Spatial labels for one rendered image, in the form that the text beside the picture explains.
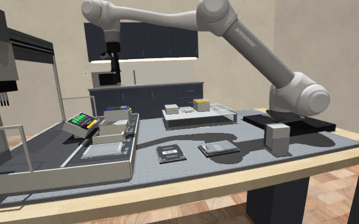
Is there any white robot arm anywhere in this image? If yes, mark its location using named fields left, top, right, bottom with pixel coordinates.
left=81, top=0, right=330, bottom=124

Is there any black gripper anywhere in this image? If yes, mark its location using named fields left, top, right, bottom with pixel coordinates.
left=106, top=42, right=121, bottom=83

